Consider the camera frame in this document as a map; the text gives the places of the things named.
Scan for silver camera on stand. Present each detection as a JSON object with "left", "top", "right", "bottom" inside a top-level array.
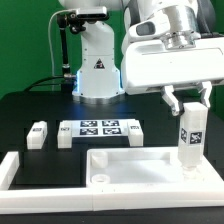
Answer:
[{"left": 76, "top": 6, "right": 108, "bottom": 21}]

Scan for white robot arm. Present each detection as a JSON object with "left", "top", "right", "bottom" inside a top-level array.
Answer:
[{"left": 58, "top": 0, "right": 224, "bottom": 116}]

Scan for white L-shaped fixture frame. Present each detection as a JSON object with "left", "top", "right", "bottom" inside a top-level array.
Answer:
[{"left": 0, "top": 151, "right": 224, "bottom": 214}]

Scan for white desk top panel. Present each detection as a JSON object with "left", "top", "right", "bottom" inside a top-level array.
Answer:
[{"left": 86, "top": 147, "right": 224, "bottom": 189}]

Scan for fiducial marker sheet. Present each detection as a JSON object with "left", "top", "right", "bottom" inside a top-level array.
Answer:
[{"left": 72, "top": 119, "right": 128, "bottom": 137}]

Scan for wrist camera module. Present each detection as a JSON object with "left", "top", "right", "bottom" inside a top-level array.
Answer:
[{"left": 125, "top": 15, "right": 170, "bottom": 43}]

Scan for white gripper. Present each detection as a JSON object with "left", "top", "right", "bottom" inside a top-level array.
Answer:
[{"left": 121, "top": 37, "right": 224, "bottom": 116}]

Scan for black cables on table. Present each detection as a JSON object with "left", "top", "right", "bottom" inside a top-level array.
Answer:
[{"left": 23, "top": 76, "right": 66, "bottom": 93}]

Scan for white camera cable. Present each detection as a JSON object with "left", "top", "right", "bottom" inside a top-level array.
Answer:
[{"left": 48, "top": 9, "right": 73, "bottom": 78}]

